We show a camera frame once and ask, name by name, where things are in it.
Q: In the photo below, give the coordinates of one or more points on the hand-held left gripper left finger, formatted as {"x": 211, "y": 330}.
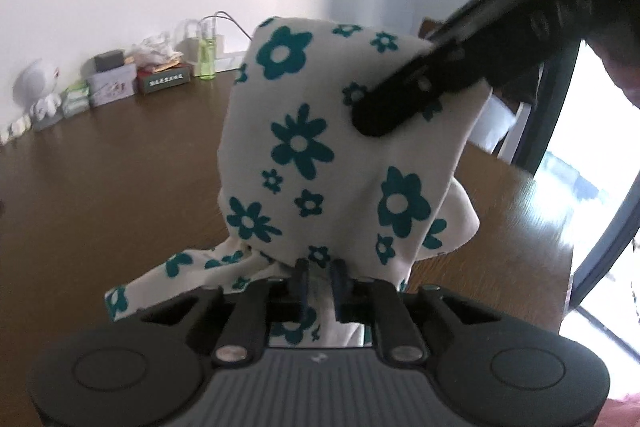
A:
{"x": 301, "y": 287}

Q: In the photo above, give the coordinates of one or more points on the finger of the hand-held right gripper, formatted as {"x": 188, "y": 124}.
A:
{"x": 400, "y": 102}

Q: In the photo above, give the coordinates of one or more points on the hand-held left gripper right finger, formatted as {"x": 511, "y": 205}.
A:
{"x": 339, "y": 287}

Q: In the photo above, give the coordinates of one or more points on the white green-flowered garment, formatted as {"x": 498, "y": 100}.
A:
{"x": 300, "y": 107}

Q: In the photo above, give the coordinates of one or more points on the person's right hand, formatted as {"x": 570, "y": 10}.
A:
{"x": 627, "y": 67}

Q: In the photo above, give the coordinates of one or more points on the white cloth on chair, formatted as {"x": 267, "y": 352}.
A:
{"x": 492, "y": 127}

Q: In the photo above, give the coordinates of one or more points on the dark wooden chair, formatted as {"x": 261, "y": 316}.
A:
{"x": 510, "y": 99}

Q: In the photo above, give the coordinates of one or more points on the white power strip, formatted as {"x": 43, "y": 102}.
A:
{"x": 232, "y": 59}

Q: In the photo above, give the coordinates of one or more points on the green spray bottle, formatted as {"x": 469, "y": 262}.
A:
{"x": 206, "y": 57}

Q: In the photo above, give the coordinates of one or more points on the white charger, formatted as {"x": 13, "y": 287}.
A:
{"x": 190, "y": 44}

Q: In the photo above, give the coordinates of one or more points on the dark box with label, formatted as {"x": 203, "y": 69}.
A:
{"x": 162, "y": 81}

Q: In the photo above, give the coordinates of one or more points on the printed tin box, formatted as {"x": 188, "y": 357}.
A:
{"x": 112, "y": 87}

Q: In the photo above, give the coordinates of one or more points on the stack of green boxes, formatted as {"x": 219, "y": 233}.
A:
{"x": 75, "y": 99}

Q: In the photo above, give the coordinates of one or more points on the small black box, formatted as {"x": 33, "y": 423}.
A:
{"x": 109, "y": 59}

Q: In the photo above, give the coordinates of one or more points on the white robot toy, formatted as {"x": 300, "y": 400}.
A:
{"x": 35, "y": 82}

